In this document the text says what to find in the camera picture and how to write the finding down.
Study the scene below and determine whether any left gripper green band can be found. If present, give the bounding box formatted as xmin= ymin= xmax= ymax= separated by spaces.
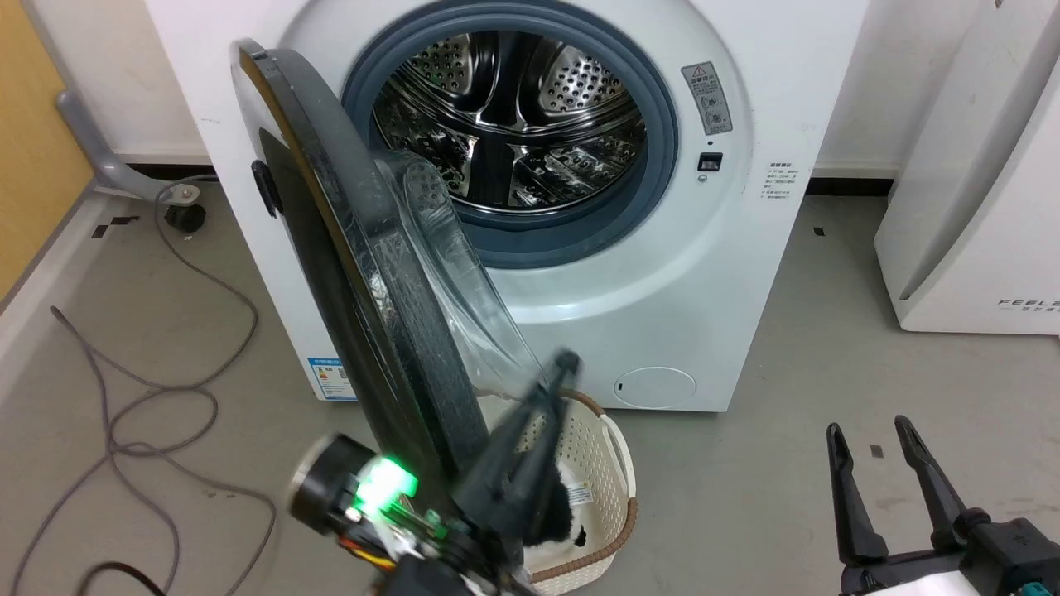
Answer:
xmin=287 ymin=349 xmax=582 ymax=596

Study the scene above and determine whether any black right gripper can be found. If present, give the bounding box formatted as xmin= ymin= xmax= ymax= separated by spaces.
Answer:
xmin=826 ymin=415 xmax=1060 ymax=596

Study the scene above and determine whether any black round washing machine door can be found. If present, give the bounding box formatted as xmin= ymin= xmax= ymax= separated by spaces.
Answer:
xmin=230 ymin=37 xmax=557 ymax=518

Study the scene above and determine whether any grey rubber door gasket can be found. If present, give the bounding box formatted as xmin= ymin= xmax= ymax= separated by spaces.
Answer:
xmin=341 ymin=0 xmax=680 ymax=271

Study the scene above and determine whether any white front-load washing machine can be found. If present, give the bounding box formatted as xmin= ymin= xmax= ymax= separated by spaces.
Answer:
xmin=145 ymin=0 xmax=870 ymax=413

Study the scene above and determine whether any white woven laundry basket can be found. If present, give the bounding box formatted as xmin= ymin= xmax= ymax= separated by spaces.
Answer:
xmin=476 ymin=389 xmax=639 ymax=596

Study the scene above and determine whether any black and white cloth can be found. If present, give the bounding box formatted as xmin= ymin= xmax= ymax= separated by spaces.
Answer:
xmin=520 ymin=462 xmax=590 ymax=552

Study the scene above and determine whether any round white filter cover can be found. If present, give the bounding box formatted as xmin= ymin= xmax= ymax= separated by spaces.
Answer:
xmin=614 ymin=366 xmax=698 ymax=411

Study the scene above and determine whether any blue energy label sticker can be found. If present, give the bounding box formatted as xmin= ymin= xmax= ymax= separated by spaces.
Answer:
xmin=306 ymin=356 xmax=358 ymax=403

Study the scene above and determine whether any white appliance with grey lettering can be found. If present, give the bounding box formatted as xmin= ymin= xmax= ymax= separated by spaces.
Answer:
xmin=874 ymin=0 xmax=1060 ymax=337

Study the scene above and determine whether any small printed text label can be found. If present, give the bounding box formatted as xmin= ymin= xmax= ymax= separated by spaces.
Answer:
xmin=761 ymin=161 xmax=794 ymax=203

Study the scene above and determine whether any steel perforated washer drum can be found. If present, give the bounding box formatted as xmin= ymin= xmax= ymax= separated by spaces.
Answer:
xmin=373 ymin=31 xmax=648 ymax=213

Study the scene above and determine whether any grey warning sticker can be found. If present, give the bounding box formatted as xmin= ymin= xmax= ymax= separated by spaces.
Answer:
xmin=681 ymin=62 xmax=735 ymax=137

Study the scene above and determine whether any grey caster leg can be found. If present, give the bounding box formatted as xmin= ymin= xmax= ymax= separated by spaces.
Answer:
xmin=55 ymin=89 xmax=201 ymax=205

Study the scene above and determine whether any orange wooden panel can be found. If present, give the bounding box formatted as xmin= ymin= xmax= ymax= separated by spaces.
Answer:
xmin=0 ymin=0 xmax=97 ymax=300

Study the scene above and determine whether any long grey floor cable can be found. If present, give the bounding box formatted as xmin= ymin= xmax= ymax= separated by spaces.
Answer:
xmin=8 ymin=176 xmax=279 ymax=596

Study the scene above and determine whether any black floor cable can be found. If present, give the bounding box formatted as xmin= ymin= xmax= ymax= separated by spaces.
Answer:
xmin=77 ymin=561 xmax=171 ymax=596

